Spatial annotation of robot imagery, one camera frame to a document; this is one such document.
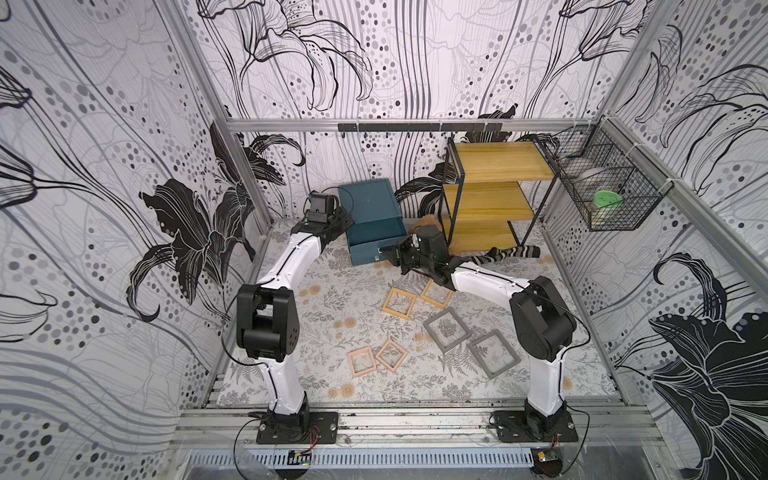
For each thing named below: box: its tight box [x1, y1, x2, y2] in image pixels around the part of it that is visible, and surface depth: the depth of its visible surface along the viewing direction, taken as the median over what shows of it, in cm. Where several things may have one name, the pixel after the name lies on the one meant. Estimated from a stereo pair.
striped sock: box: [470, 246, 541, 265], surface depth 109 cm
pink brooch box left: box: [348, 346, 377, 378], surface depth 85 cm
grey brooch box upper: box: [423, 307, 472, 353], surface depth 92 cm
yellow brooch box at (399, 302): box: [382, 288, 417, 320], surface depth 97 cm
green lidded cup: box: [591, 190, 624, 224], surface depth 81 cm
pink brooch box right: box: [376, 340, 408, 371], surface depth 86 cm
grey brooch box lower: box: [467, 329, 522, 380], surface depth 86 cm
